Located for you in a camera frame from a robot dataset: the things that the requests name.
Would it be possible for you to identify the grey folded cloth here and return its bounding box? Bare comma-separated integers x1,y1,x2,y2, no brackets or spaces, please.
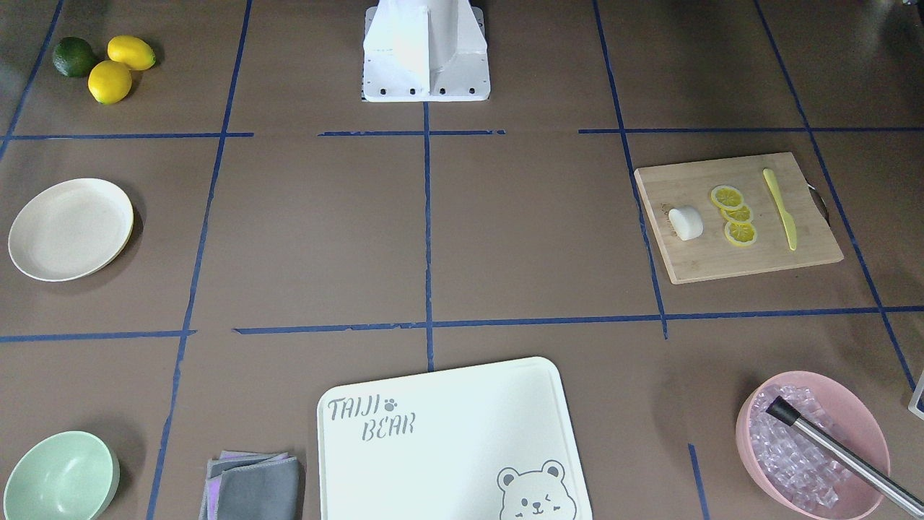
199,451,300,519

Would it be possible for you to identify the top lemon slice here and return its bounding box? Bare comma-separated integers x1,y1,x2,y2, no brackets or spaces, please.
710,185,745,211

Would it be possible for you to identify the cream round plate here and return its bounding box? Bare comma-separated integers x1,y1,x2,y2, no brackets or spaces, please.
7,178,135,282

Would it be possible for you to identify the middle lemon slice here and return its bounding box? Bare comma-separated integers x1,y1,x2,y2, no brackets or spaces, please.
720,204,753,226

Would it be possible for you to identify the green lime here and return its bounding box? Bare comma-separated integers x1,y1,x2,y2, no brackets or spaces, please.
52,37,99,78

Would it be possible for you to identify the bamboo cutting board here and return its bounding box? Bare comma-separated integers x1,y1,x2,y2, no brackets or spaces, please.
635,152,844,285

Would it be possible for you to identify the steel muddler black tip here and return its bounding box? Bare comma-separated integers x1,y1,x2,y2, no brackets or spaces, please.
765,396,923,519

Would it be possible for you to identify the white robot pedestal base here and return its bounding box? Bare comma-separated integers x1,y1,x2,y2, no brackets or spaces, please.
361,1,492,103

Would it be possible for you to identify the green bowl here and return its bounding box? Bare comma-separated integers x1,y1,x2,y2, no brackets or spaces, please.
3,430,120,519

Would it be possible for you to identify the pink bowl with ice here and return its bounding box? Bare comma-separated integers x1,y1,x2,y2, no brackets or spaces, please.
736,371,891,519

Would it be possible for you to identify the bottom lemon slice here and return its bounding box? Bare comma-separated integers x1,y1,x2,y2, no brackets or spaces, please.
723,222,759,247

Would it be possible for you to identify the white bear tray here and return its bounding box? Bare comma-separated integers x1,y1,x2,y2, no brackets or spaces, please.
317,357,593,519

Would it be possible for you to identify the lemon slice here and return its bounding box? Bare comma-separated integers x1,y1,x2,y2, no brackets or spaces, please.
720,204,753,226
723,222,759,247
710,185,745,211

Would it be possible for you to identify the yellow lemon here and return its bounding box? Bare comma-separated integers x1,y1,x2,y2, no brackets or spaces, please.
107,34,157,70
88,60,133,105

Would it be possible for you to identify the yellow plastic knife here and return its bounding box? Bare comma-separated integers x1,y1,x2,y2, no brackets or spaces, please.
762,168,798,251

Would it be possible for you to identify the upper yellow lemon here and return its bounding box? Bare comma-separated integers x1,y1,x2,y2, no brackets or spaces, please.
107,34,157,70

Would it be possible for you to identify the lower yellow lemon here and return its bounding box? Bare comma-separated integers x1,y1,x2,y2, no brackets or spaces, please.
88,60,133,105

